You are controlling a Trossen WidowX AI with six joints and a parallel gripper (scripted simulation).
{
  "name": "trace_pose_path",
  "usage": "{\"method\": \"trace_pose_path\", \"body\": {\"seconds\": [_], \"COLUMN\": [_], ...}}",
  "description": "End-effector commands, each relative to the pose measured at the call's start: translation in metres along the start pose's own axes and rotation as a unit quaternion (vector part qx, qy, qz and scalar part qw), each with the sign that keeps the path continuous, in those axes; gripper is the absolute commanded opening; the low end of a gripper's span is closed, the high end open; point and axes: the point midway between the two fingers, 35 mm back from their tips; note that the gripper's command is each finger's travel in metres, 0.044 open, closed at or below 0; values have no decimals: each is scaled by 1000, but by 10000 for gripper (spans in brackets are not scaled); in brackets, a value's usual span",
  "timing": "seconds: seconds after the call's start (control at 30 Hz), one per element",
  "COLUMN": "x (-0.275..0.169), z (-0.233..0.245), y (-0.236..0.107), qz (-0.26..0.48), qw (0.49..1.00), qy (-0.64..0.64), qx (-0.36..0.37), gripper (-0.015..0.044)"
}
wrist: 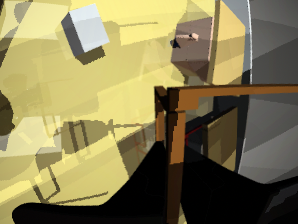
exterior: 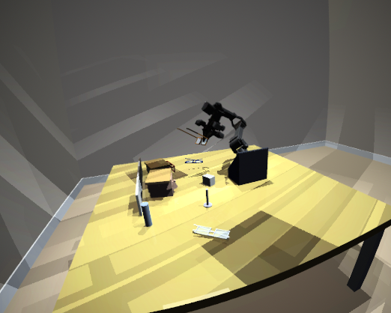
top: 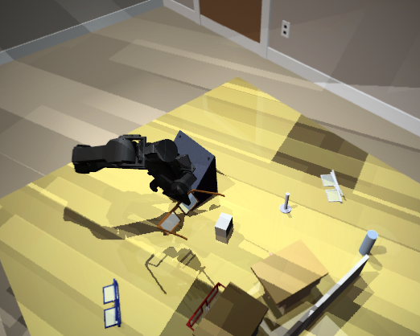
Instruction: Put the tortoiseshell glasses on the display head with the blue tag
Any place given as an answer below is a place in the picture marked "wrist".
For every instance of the brown glasses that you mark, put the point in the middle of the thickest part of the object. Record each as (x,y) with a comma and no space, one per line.
(170,127)

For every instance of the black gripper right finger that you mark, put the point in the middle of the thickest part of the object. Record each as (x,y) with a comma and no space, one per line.
(212,194)

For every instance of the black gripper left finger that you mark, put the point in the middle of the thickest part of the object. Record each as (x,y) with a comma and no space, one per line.
(140,201)

